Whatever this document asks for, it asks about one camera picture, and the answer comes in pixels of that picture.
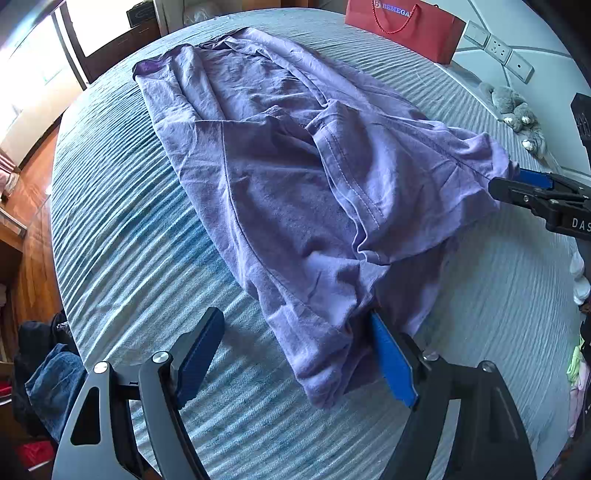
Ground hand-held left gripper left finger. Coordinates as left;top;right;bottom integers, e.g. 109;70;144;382
52;306;225;480

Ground red paper bag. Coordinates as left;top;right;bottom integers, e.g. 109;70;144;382
345;0;466;65

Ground neon green garment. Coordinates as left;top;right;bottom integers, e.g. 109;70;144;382
566;346;583;384

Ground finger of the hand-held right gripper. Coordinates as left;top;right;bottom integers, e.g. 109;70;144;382
488;178;578;222
510;166;591;195

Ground blue jeans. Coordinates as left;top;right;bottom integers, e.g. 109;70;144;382
25;344;88;444

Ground dark wooden cabinet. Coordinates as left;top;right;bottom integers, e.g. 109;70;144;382
60;0;162;84

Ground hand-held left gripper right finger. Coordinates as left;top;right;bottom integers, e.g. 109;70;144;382
369;310;539;480

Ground person's right hand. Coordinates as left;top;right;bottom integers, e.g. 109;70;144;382
571;251;591;306

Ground pink garment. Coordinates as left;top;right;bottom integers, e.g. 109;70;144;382
568;383;588;439

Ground white wall switch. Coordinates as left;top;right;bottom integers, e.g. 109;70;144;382
463;20;491;48

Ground purple printed t-shirt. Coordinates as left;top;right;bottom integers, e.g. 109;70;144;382
132;27;520;409

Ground black box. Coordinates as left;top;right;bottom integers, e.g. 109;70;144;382
127;0;155;28

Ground white wall panel with dot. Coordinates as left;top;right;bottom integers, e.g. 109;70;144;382
505;50;535;84

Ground black bag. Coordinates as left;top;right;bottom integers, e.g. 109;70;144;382
14;309;75;361

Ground grey plush rabbit toy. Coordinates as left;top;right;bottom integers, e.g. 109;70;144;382
479;82;548;160

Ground white wall socket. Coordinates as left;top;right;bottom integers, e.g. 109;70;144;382
484;34;514;65

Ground bed with teal cover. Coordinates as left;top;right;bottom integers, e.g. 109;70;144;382
50;7;587;480

